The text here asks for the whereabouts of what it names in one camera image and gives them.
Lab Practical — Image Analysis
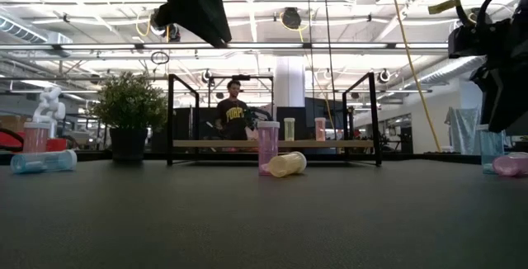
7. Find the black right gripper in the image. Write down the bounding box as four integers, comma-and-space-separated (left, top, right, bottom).
469, 0, 528, 134

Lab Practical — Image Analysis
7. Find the blue medicine bottle white cap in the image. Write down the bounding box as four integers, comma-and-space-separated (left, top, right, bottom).
478, 124, 507, 175
10, 149, 78, 175

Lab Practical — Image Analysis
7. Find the pink medicine bottle white cap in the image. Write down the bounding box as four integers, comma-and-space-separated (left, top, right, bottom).
492, 152, 528, 178
257, 120, 281, 177

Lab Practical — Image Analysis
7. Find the yellow medicine bottle white cap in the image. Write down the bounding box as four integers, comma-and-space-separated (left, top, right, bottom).
283, 117, 296, 142
267, 151, 308, 178

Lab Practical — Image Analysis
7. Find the orange medicine bottle white cap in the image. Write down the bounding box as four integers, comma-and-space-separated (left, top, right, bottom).
314, 116, 327, 142

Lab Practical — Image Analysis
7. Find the grey cloth cover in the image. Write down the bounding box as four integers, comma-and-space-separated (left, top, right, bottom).
444, 106, 482, 156

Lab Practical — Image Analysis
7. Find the person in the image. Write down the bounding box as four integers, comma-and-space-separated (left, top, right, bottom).
213, 78, 251, 141

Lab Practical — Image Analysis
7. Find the green leafy bouquet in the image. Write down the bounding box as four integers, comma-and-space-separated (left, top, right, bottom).
243, 106, 273, 132

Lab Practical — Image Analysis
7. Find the green potted plant black pot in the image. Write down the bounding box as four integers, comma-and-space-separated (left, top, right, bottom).
88, 70, 169, 163

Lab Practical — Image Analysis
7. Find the long ceiling light strip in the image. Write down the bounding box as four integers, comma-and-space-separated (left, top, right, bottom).
0, 41, 450, 52

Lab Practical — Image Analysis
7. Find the black computer monitor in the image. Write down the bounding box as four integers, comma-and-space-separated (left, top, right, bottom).
304, 97, 346, 130

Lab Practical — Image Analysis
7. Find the dark table mat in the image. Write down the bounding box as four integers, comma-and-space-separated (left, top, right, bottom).
0, 159, 528, 269

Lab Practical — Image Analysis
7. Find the red box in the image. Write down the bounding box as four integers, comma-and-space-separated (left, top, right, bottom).
0, 130, 69, 153

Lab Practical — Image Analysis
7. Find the silver ventilation duct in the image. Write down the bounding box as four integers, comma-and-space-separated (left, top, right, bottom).
0, 12, 73, 46
406, 56, 488, 91

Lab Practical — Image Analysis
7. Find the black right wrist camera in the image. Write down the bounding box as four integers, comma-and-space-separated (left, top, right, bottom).
448, 25, 490, 59

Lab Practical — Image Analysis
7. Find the black hanging ring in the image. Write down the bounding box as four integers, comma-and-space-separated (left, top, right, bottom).
149, 50, 171, 65

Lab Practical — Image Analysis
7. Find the thin black hanging cable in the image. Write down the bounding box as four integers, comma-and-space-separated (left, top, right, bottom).
305, 0, 316, 118

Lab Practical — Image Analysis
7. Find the yellow hanging cable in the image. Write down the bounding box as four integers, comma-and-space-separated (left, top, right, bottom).
386, 0, 443, 153

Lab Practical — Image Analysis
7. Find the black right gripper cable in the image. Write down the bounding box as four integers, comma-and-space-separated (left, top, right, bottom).
453, 0, 521, 29

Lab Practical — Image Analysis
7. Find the wooden shelf black metal frame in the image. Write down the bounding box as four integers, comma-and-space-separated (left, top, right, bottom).
166, 72, 383, 168

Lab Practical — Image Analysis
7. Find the yellow cable tag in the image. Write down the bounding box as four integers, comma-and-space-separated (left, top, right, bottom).
428, 0, 457, 15

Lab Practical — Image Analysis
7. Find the black cable loop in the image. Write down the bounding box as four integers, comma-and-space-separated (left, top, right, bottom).
0, 127, 25, 153

